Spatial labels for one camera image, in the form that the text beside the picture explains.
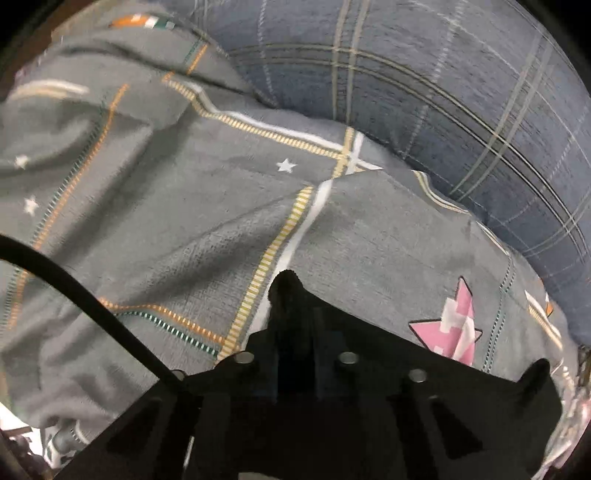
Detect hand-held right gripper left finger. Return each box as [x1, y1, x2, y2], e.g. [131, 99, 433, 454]
[60, 323, 280, 480]

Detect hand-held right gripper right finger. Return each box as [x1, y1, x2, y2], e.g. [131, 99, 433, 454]
[314, 318, 476, 480]

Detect black pants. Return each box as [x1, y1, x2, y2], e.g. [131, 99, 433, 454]
[268, 270, 564, 480]

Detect grey star print bed sheet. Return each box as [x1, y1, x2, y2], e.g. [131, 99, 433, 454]
[0, 11, 578, 467]

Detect clear plastic bags pile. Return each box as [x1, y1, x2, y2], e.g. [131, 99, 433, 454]
[538, 344, 591, 478]

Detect blue plaid pillow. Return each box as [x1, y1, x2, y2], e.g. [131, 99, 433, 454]
[152, 0, 591, 347]

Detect black cable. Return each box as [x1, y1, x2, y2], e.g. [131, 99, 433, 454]
[0, 234, 188, 386]

